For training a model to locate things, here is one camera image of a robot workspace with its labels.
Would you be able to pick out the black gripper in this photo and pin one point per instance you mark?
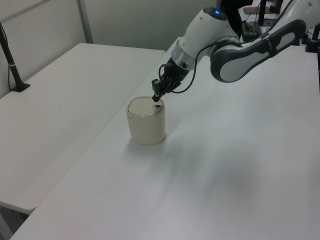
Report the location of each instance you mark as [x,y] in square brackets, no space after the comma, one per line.
[176,70]

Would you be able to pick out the beige push-top bin lid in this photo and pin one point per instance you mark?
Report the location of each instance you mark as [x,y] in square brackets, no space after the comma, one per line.
[142,107]

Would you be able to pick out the beige plastic trash bin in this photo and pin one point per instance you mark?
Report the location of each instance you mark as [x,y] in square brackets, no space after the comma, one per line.
[146,130]

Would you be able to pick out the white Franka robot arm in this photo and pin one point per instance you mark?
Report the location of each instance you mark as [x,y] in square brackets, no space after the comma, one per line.
[225,50]

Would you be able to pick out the dark device with green board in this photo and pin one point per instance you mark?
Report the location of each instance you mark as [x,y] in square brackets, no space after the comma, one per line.
[251,30]

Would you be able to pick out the black monitor stand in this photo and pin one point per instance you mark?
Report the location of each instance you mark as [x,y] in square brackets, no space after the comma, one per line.
[262,11]

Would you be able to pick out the grey partition frame post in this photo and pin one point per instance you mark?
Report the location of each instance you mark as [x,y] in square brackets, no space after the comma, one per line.
[86,22]

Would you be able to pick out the black clamped camera stand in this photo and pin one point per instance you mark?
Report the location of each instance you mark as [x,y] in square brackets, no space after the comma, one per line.
[313,37]

